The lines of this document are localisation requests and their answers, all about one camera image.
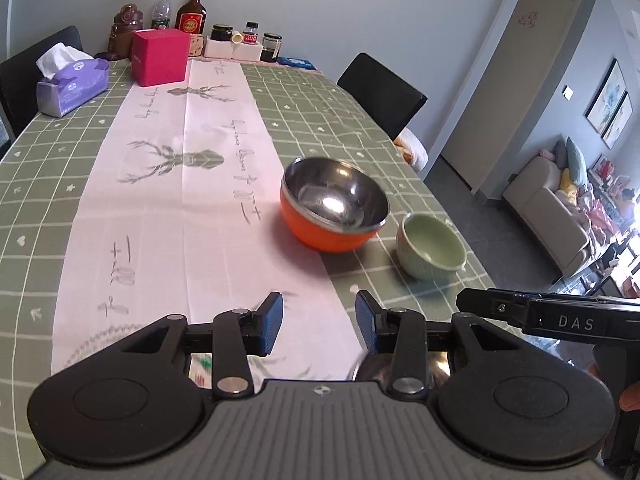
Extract red label small bottle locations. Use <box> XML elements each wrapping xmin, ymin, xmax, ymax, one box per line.
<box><xmin>242</xmin><ymin>21</ymin><xmax>258</xmax><ymax>44</ymax></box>

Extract right black chair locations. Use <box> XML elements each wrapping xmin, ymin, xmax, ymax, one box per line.
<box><xmin>337</xmin><ymin>52</ymin><xmax>427</xmax><ymax>141</ymax></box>

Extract purple tissue pack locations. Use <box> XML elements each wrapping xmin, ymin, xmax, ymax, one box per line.
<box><xmin>36</xmin><ymin>42</ymin><xmax>110</xmax><ymax>118</ymax></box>

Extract green ceramic bowl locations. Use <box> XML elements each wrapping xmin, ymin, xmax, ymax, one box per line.
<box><xmin>396</xmin><ymin>212</ymin><xmax>466</xmax><ymax>281</ymax></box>

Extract brown figurine jar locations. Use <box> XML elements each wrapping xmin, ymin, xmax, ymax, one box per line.
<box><xmin>96</xmin><ymin>3</ymin><xmax>143</xmax><ymax>61</ymax></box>

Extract black chair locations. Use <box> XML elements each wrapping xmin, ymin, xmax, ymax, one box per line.
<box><xmin>0</xmin><ymin>25</ymin><xmax>82</xmax><ymax>141</ymax></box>
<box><xmin>337</xmin><ymin>52</ymin><xmax>427</xmax><ymax>141</ymax></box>

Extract blue steel bowl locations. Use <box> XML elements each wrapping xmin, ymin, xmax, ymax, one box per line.
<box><xmin>347</xmin><ymin>350</ymin><xmax>451</xmax><ymax>387</ymax></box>

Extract cream right door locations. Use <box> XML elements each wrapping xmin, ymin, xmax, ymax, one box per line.
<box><xmin>442</xmin><ymin>0</ymin><xmax>582</xmax><ymax>192</ymax></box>

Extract blue flat packet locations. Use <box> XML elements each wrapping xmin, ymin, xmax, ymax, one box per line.
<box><xmin>277</xmin><ymin>56</ymin><xmax>316</xmax><ymax>70</ymax></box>

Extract orange steel bowl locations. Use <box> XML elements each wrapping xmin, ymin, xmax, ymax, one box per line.
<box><xmin>280</xmin><ymin>157</ymin><xmax>390</xmax><ymax>254</ymax></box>

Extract pink square box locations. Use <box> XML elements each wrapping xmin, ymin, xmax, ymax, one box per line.
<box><xmin>131</xmin><ymin>28</ymin><xmax>191</xmax><ymax>87</ymax></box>

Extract dark glass jar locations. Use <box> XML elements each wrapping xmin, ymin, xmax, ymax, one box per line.
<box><xmin>260</xmin><ymin>32</ymin><xmax>282</xmax><ymax>63</ymax></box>

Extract yellow tape roll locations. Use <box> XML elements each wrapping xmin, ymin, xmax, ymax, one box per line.
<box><xmin>231</xmin><ymin>30</ymin><xmax>244</xmax><ymax>44</ymax></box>

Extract white painted ceramic plate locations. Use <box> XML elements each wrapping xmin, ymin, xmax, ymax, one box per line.
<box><xmin>189</xmin><ymin>353</ymin><xmax>213</xmax><ymax>389</ymax></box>

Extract beige sofa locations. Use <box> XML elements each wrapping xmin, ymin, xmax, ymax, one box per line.
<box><xmin>502</xmin><ymin>156</ymin><xmax>591</xmax><ymax>278</ymax></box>

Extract far left black chair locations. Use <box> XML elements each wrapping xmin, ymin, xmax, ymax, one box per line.
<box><xmin>0</xmin><ymin>25</ymin><xmax>82</xmax><ymax>141</ymax></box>

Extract white flat box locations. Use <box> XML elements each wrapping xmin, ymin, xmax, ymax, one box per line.
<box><xmin>204</xmin><ymin>39</ymin><xmax>262</xmax><ymax>62</ymax></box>

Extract clear water bottle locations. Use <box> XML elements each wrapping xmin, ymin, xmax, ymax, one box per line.
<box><xmin>151</xmin><ymin>0</ymin><xmax>171</xmax><ymax>29</ymax></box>

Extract framed wall pictures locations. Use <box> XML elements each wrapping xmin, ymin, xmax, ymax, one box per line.
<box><xmin>586</xmin><ymin>58</ymin><xmax>634</xmax><ymax>150</ymax></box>

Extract clear glass plate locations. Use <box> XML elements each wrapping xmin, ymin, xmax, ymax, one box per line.
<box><xmin>51</xmin><ymin>323</ymin><xmax>143</xmax><ymax>373</ymax></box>

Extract dark lidded jar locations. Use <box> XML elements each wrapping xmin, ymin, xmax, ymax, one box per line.
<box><xmin>210</xmin><ymin>24</ymin><xmax>233</xmax><ymax>42</ymax></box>

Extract brown liquor bottle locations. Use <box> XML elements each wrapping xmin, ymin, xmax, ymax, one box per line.
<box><xmin>176</xmin><ymin>0</ymin><xmax>207</xmax><ymax>35</ymax></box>

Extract beige patterned small box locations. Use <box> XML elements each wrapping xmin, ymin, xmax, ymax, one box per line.
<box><xmin>189</xmin><ymin>34</ymin><xmax>206</xmax><ymax>58</ymax></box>

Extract pink deer table runner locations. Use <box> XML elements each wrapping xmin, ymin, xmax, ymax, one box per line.
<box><xmin>52</xmin><ymin>61</ymin><xmax>360</xmax><ymax>380</ymax></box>

